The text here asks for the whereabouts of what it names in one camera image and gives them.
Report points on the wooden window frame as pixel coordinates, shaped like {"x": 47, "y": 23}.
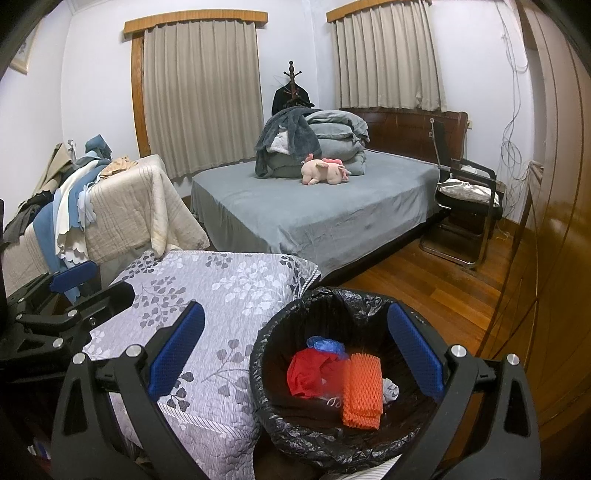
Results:
{"x": 138, "y": 97}

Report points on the bed with grey sheet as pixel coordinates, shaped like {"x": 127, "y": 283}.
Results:
{"x": 314, "y": 217}

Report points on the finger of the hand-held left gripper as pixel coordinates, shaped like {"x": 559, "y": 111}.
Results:
{"x": 71, "y": 274}
{"x": 101, "y": 304}

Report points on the narrow beige curtain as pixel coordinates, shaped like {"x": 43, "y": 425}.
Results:
{"x": 390, "y": 55}

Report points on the dark clothes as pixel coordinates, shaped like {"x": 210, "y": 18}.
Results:
{"x": 23, "y": 217}

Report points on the blue plastic bag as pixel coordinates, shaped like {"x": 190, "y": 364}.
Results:
{"x": 325, "y": 346}

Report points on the tan cloth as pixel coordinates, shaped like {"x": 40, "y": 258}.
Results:
{"x": 57, "y": 166}

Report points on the red cloth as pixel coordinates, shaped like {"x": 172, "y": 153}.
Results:
{"x": 309, "y": 374}

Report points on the pale chair cushion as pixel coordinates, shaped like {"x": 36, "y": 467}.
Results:
{"x": 466, "y": 191}

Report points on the framed wall picture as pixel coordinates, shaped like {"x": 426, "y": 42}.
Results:
{"x": 23, "y": 50}

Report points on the peach cloth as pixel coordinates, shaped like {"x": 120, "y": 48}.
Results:
{"x": 117, "y": 167}

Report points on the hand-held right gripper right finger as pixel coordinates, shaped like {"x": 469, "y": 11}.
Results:
{"x": 415, "y": 353}

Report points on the wide beige curtain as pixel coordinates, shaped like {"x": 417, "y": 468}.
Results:
{"x": 203, "y": 97}

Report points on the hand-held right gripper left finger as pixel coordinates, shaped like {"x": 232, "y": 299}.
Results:
{"x": 175, "y": 350}

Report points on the black jacket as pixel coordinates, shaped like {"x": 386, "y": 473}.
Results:
{"x": 280, "y": 99}

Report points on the dark wooden headboard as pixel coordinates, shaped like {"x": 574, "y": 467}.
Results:
{"x": 401, "y": 129}

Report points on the beige quilt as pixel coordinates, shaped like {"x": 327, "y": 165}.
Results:
{"x": 134, "y": 212}

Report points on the dark grey fleece blanket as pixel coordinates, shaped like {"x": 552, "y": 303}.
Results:
{"x": 281, "y": 131}

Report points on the bin with black bag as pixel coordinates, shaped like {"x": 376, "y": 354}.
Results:
{"x": 295, "y": 424}

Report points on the floral grey quilt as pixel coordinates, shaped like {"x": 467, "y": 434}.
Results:
{"x": 240, "y": 295}

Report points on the short wooden pelmet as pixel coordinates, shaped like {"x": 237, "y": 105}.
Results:
{"x": 369, "y": 10}

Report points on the grey-white paper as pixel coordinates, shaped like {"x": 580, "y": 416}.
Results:
{"x": 390, "y": 391}

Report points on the blue white scalloped cloth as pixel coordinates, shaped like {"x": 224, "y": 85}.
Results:
{"x": 67, "y": 221}

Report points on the long wooden pelmet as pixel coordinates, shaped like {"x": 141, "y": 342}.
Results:
{"x": 194, "y": 21}

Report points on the black metal chair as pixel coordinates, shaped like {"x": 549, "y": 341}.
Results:
{"x": 461, "y": 235}

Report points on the wooden wardrobe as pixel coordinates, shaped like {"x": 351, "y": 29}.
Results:
{"x": 554, "y": 221}

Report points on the orange foam net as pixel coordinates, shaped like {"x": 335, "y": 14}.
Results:
{"x": 362, "y": 392}

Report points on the folded grey duvet pile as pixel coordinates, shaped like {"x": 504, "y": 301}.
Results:
{"x": 339, "y": 136}

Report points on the wooden coat rack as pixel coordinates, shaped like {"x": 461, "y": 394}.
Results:
{"x": 291, "y": 78}

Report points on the pink plush toy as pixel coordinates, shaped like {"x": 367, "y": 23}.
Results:
{"x": 323, "y": 171}

